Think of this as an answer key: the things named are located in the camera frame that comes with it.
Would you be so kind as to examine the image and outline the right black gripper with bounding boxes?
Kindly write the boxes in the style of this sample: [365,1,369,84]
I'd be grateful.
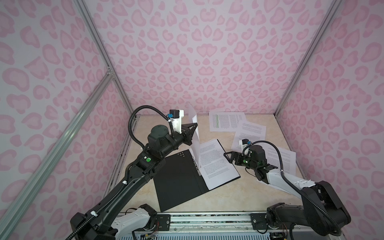
[223,151,258,171]

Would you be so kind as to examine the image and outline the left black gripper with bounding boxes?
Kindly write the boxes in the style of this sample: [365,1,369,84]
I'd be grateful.
[160,121,197,160]

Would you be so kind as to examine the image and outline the printed paper sheet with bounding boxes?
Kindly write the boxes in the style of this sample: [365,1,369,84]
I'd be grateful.
[199,139,241,191]

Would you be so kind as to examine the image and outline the blue black file folder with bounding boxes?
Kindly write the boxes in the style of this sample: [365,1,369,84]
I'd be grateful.
[152,138,241,213]

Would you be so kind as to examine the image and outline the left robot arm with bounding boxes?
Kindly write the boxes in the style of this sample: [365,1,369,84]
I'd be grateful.
[67,123,198,240]

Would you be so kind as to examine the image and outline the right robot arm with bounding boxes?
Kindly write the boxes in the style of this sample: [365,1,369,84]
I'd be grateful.
[223,140,352,238]

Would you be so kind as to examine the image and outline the green highlighted paper sheet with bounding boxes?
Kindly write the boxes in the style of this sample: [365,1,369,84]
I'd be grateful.
[209,112,246,132]

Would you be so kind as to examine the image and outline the left diagonal aluminium strut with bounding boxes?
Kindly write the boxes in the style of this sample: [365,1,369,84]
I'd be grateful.
[1,72,114,240]

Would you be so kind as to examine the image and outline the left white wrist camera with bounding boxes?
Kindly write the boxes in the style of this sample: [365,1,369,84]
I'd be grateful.
[168,109,184,134]

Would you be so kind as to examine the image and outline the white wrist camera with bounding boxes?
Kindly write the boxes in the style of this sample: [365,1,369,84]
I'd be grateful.
[168,109,184,134]
[239,139,252,152]

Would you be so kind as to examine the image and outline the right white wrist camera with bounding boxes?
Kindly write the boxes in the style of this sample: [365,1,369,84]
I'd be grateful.
[239,139,252,152]

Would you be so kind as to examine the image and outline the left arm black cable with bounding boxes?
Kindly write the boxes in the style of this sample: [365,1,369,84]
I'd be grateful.
[127,104,170,149]

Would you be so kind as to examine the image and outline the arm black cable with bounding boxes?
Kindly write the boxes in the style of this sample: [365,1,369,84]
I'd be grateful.
[127,104,170,149]
[242,140,343,236]

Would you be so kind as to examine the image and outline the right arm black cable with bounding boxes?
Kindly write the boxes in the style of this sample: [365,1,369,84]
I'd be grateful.
[242,140,343,236]

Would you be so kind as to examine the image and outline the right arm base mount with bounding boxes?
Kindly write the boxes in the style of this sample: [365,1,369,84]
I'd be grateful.
[250,212,292,233]

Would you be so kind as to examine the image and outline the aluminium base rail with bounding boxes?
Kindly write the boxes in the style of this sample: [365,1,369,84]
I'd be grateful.
[113,210,346,240]

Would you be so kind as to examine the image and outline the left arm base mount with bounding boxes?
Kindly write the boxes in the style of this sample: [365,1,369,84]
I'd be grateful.
[134,204,171,232]

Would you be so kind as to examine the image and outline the left corner aluminium post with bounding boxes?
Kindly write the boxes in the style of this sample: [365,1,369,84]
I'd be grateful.
[73,0,133,114]

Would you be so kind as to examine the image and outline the corner aluminium post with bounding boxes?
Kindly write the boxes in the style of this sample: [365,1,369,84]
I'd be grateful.
[274,0,344,119]
[73,0,133,114]

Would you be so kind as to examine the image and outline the right corner aluminium post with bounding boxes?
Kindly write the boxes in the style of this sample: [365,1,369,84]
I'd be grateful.
[274,0,344,119]

